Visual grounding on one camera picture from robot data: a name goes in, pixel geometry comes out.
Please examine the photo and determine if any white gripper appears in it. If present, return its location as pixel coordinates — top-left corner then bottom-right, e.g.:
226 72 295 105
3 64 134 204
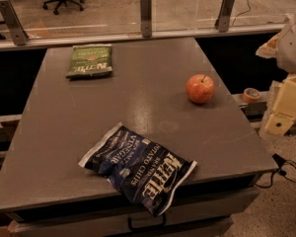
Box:
256 13 296 135

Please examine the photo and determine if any red apple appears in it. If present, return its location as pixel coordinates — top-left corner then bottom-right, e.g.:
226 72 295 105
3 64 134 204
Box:
185 74 215 104

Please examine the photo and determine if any blue vinegar chip bag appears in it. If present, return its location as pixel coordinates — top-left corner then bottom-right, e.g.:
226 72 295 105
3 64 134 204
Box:
79 123 197 216

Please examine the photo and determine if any green jalapeno chip bag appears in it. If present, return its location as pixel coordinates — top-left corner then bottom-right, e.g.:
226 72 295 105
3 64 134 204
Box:
66 44 112 79

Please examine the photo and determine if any orange tape roll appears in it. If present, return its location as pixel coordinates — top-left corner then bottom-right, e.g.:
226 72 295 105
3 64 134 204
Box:
243 88 261 103

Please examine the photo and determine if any glass barrier panel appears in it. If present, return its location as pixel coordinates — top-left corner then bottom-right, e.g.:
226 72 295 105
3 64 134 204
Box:
10 0 296 39

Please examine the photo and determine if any right metal rail bracket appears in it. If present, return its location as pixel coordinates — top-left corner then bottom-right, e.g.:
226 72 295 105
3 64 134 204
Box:
215 0 235 33

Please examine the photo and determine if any metal rail bracket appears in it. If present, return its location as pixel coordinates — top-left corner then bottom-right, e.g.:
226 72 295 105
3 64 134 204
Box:
215 0 235 33
0 0 29 45
140 0 152 38

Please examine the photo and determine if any black floor cable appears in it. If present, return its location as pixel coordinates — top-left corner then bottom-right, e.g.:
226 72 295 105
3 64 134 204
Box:
255 153 296 190

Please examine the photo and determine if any middle metal rail bracket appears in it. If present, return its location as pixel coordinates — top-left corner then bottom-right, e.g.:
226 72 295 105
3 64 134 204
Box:
140 0 152 38

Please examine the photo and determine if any black drawer handle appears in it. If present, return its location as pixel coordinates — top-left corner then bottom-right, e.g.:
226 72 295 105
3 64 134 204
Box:
127 214 167 232

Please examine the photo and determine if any left metal rail bracket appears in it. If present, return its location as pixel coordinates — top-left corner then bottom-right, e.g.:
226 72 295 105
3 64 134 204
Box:
0 0 29 45

